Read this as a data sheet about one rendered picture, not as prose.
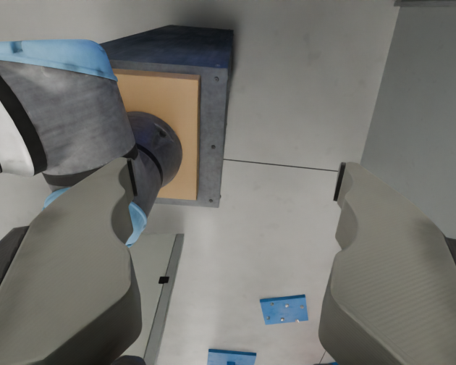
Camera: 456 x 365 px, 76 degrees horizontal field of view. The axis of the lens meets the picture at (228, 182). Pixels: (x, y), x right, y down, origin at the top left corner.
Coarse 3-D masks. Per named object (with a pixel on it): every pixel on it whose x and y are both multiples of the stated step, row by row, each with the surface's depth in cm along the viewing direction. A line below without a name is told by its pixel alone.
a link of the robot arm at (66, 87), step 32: (0, 64) 26; (32, 64) 26; (64, 64) 27; (96, 64) 30; (0, 96) 25; (32, 96) 26; (64, 96) 28; (96, 96) 30; (0, 128) 25; (32, 128) 27; (64, 128) 29; (96, 128) 31; (128, 128) 36; (0, 160) 27; (32, 160) 28; (64, 160) 31; (96, 160) 32
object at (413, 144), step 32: (416, 0) 114; (448, 0) 97; (416, 32) 114; (448, 32) 97; (416, 64) 114; (448, 64) 97; (384, 96) 138; (416, 96) 114; (448, 96) 96; (384, 128) 138; (416, 128) 113; (448, 128) 96; (384, 160) 137; (416, 160) 113; (448, 160) 96; (416, 192) 113; (448, 192) 96; (448, 224) 96
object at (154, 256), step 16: (144, 240) 196; (160, 240) 196; (176, 240) 195; (144, 256) 184; (160, 256) 184; (176, 256) 182; (144, 272) 173; (160, 272) 173; (176, 272) 174; (144, 288) 163; (160, 288) 163; (144, 304) 154; (160, 304) 153; (144, 320) 146; (160, 320) 145; (144, 336) 139; (160, 336) 138; (128, 352) 133; (144, 352) 133
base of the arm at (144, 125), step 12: (132, 120) 48; (144, 120) 49; (156, 120) 50; (132, 132) 46; (144, 132) 47; (156, 132) 49; (168, 132) 50; (144, 144) 46; (156, 144) 48; (168, 144) 50; (180, 144) 54; (156, 156) 46; (168, 156) 49; (180, 156) 53; (168, 168) 49; (168, 180) 52
